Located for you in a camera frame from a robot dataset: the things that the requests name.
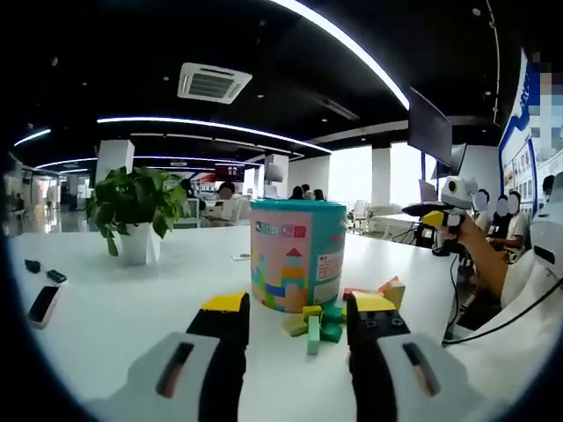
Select white table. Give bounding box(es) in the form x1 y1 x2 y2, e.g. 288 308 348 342
8 223 458 422

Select large black display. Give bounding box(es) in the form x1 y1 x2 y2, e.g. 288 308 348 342
407 86 454 167

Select group of white office chairs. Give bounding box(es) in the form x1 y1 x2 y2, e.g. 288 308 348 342
351 200 375 229

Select white conference desk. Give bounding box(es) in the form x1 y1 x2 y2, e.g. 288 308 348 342
369 213 423 229

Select smaller black display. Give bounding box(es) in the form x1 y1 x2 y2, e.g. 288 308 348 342
430 142 468 179

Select grey pillar monitor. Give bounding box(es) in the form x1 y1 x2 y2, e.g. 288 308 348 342
263 163 286 184

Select thin curved ceiling light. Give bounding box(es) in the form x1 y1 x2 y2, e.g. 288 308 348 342
96 116 332 154

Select long curved ceiling light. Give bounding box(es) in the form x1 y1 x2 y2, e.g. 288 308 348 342
267 0 411 111

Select black chest device cable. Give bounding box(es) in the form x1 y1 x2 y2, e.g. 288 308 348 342
442 279 563 345

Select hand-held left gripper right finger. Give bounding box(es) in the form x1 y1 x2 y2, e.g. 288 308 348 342
345 292 487 422

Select green potted plant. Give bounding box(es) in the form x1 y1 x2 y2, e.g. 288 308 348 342
86 165 191 266

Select ceiling air conditioner vent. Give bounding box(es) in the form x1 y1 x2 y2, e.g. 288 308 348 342
177 62 253 106

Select white chest device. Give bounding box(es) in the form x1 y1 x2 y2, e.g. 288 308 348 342
530 175 563 282

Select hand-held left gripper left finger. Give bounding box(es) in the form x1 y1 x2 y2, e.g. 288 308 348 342
90 291 251 422

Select blue framed wall poster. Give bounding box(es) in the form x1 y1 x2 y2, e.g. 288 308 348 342
499 47 563 216

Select dark red hanging screen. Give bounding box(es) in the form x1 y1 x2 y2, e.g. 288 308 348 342
214 163 245 182

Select black phone on table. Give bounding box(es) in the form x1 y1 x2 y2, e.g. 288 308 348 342
27 285 62 330

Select teal toy storage bucket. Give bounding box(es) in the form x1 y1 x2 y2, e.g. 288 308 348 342
249 198 348 314

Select pile of coloured toy blocks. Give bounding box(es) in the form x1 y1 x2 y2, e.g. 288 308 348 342
282 275 406 356

